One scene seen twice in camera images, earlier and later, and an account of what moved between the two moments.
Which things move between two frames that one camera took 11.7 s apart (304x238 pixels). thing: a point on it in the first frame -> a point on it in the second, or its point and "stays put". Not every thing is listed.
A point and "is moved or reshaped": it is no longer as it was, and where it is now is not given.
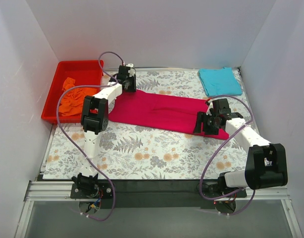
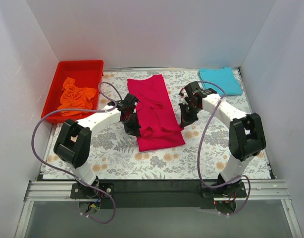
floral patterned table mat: (169, 127) stays put
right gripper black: (204, 123) -> (187, 110)
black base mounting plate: (156, 194) stays put
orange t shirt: (71, 102) stays put
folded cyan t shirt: (220, 82) stays put
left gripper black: (130, 84) -> (131, 120)
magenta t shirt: (163, 111) is moved or reshaped
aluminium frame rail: (62, 190) stays put
